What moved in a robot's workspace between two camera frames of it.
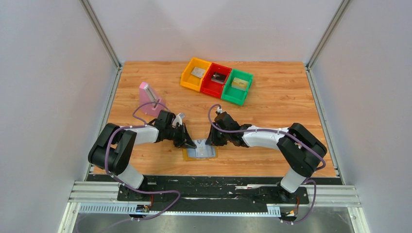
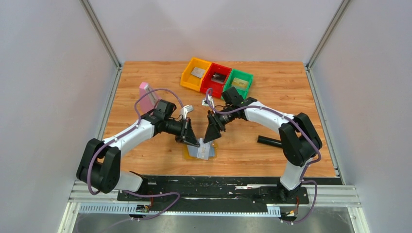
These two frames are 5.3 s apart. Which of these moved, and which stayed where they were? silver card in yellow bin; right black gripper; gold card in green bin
Moved: right black gripper
Stayed: silver card in yellow bin; gold card in green bin
